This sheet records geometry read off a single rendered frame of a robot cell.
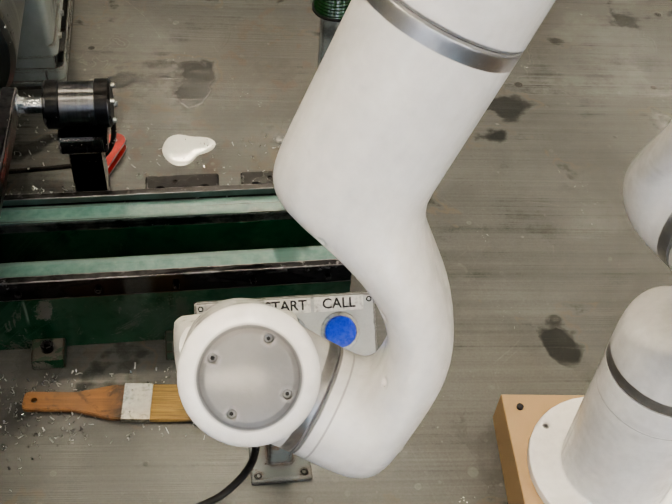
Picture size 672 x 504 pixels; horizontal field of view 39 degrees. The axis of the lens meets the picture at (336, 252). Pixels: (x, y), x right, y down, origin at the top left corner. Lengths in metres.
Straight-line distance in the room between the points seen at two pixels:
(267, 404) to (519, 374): 0.71
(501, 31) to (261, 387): 0.24
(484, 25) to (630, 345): 0.51
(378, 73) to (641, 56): 1.33
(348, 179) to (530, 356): 0.79
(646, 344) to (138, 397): 0.59
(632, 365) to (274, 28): 0.99
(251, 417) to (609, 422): 0.51
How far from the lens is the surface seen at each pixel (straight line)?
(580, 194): 1.47
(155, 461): 1.13
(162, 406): 1.16
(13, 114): 1.19
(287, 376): 0.55
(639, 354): 0.91
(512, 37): 0.47
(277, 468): 1.11
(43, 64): 1.56
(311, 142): 0.50
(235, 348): 0.55
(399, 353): 0.55
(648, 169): 0.81
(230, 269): 1.12
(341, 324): 0.89
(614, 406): 0.97
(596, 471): 1.04
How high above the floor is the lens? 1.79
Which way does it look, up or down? 49 degrees down
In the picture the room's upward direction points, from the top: 6 degrees clockwise
